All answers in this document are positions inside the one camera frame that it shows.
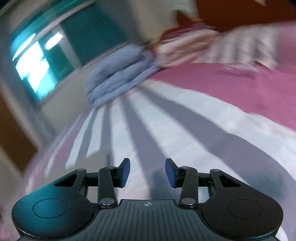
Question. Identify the bed with striped sheet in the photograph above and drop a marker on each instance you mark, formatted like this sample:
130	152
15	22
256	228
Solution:
185	127

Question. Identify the folded light blue duvet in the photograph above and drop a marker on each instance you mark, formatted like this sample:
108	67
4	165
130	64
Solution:
115	78

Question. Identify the striped pillow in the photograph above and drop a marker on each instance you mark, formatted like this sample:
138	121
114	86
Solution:
242	44

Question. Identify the folded pale pink quilt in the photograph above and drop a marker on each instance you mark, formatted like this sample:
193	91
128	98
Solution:
185	49

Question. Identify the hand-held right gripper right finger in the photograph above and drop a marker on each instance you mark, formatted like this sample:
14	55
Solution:
170	173

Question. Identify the stack of folded colourful blankets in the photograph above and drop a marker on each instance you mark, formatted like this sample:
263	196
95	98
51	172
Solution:
180	29

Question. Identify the brown wooden headboard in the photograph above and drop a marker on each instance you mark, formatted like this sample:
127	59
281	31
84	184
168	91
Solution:
231	14

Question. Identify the brown wooden door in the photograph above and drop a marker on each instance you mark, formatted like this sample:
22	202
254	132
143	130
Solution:
13	134

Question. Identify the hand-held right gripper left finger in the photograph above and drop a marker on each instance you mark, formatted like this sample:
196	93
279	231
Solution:
124	173

